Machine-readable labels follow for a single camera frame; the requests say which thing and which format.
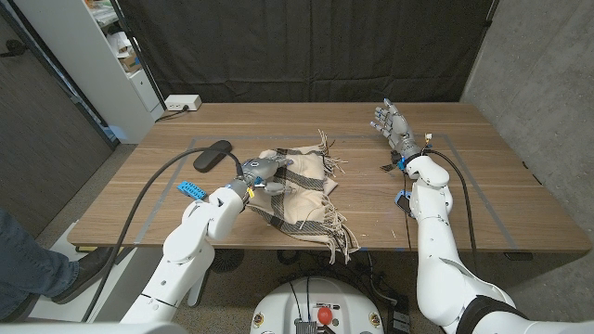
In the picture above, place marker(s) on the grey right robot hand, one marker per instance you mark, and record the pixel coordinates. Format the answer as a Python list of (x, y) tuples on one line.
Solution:
[(396, 127)]

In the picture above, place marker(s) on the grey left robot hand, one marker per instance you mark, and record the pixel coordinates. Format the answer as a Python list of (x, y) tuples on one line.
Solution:
[(257, 169)]

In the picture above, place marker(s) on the cream plaid fringed scarf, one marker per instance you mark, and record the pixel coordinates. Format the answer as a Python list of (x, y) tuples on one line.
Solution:
[(301, 204)]

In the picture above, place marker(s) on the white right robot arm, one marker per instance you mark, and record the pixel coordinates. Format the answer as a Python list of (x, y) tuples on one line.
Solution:
[(436, 260)]

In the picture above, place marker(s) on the black glasses case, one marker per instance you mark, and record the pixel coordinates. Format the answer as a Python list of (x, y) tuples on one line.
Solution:
[(211, 157)]

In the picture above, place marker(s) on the small black flat piece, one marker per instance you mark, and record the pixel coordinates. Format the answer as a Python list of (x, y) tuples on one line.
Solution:
[(389, 167)]

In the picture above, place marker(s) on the blue lego brick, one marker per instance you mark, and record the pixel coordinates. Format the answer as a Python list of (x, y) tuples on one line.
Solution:
[(191, 190)]

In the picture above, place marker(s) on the round black floor grille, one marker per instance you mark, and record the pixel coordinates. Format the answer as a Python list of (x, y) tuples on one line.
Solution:
[(227, 260)]

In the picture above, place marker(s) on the white power outlet box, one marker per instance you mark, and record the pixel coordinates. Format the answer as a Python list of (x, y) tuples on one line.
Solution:
[(181, 102)]

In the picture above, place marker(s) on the black backdrop curtain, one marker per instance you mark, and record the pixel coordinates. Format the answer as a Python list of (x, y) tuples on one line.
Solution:
[(301, 46)]

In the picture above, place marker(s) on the white table leg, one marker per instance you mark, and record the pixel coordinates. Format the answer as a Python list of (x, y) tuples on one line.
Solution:
[(197, 292)]

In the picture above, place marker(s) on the white robot torso base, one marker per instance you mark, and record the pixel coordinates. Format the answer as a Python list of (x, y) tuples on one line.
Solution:
[(287, 306)]

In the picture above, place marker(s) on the red emergency stop button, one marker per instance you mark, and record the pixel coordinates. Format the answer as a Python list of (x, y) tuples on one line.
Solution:
[(325, 315)]

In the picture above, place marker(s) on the cardboard box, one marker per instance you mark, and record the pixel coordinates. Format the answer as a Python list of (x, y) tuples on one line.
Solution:
[(130, 62)]

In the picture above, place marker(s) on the black backdrop stand pole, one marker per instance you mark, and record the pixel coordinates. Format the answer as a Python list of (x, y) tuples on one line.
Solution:
[(139, 51)]

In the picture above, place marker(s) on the black floor power strip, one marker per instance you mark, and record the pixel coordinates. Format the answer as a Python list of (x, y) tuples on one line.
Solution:
[(399, 320)]

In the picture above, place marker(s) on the person's dark shoe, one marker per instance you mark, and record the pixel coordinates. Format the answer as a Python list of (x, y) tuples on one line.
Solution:
[(88, 273)]

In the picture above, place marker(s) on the white shelf cabinet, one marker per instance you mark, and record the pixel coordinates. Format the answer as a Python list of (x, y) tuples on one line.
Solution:
[(83, 60)]

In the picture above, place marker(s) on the white floor board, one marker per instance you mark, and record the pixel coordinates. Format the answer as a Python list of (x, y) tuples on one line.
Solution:
[(69, 311)]

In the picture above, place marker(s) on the person's leg in jeans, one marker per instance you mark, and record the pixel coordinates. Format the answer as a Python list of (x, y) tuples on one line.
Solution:
[(28, 264)]

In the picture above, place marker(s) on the small blue camera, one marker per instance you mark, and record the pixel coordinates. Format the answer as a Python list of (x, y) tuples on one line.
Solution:
[(402, 200)]

